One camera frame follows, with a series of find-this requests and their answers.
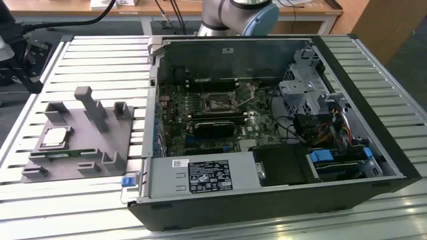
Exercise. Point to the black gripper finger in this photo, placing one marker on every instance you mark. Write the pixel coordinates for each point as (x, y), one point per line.
(35, 62)

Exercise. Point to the silver CPU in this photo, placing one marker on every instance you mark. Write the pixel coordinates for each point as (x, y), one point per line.
(56, 137)

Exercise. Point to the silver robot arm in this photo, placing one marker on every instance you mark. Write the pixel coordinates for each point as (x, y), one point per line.
(216, 12)

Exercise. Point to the black RAM slot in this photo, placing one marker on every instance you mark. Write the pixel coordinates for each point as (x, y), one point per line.
(216, 114)
(216, 88)
(216, 117)
(216, 82)
(216, 121)

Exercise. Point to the CPU socket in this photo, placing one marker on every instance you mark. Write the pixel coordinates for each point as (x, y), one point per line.
(220, 102)

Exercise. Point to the wooden desk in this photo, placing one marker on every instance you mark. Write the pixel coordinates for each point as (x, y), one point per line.
(49, 10)

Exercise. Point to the white box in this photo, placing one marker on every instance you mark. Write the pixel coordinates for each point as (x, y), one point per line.
(103, 4)

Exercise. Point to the grey parts rack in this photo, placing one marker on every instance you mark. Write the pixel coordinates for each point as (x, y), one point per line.
(83, 140)

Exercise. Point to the green RAM stick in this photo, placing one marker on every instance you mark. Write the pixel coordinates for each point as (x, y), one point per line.
(73, 152)

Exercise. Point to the green motherboard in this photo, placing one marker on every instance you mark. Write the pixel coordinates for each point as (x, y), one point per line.
(180, 140)

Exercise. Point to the blue case latch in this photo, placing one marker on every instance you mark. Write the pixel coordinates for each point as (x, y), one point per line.
(128, 181)

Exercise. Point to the black graphics card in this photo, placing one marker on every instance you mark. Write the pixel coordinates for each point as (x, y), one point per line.
(213, 130)

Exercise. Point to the silver power supply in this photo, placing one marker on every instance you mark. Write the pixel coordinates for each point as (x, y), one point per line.
(167, 180)

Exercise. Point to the metal locking lever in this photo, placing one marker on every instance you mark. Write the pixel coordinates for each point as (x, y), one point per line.
(244, 102)

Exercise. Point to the small silver heatsink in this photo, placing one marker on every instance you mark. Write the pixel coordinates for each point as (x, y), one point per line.
(248, 145)

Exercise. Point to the silver drive cage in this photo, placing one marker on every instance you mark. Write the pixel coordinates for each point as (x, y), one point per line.
(300, 87)

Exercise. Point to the white papers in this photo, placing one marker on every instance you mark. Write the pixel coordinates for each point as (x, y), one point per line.
(296, 2)

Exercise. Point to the black PC case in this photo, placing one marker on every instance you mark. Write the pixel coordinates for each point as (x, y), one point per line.
(233, 212)

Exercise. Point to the black plastic shroud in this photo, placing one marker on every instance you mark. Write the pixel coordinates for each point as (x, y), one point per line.
(283, 162)

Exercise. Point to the blue disk carrier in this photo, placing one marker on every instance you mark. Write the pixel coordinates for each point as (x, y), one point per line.
(320, 155)

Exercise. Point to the disk bay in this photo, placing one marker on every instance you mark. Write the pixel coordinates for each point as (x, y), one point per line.
(340, 170)

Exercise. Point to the blue plastic tab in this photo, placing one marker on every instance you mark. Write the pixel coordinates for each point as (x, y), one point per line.
(367, 153)

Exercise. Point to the wooden cabinet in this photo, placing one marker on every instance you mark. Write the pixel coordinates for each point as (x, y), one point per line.
(390, 25)

